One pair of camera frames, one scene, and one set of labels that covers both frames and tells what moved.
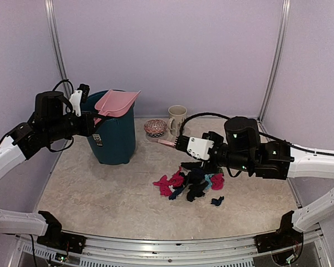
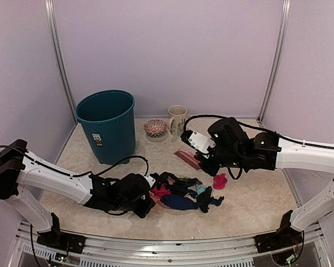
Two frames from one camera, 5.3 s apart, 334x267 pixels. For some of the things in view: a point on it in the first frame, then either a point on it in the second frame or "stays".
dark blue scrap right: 217,202 stays
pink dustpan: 116,103 to 171,181
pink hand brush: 166,142 to 189,158
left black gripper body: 84,129 to 141,212
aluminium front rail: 114,251 stays
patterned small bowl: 155,128 stays
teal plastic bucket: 113,144 stays
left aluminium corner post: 55,41 stays
